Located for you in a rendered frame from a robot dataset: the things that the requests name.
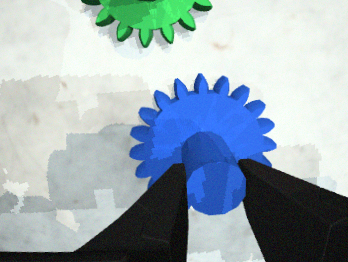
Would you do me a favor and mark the blue gear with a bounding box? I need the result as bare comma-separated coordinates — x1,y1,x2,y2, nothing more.
129,74,276,216

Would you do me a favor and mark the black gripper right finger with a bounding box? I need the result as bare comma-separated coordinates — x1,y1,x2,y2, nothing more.
238,159,348,262

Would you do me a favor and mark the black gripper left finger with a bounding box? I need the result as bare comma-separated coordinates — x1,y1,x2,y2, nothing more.
0,163,189,262

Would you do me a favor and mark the green gear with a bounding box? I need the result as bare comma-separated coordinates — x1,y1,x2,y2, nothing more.
81,0,214,49

